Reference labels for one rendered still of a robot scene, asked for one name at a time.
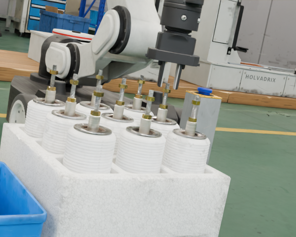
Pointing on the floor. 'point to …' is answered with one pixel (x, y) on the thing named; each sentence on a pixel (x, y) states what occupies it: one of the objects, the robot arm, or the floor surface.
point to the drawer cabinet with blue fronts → (35, 13)
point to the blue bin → (12, 205)
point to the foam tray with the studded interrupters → (114, 195)
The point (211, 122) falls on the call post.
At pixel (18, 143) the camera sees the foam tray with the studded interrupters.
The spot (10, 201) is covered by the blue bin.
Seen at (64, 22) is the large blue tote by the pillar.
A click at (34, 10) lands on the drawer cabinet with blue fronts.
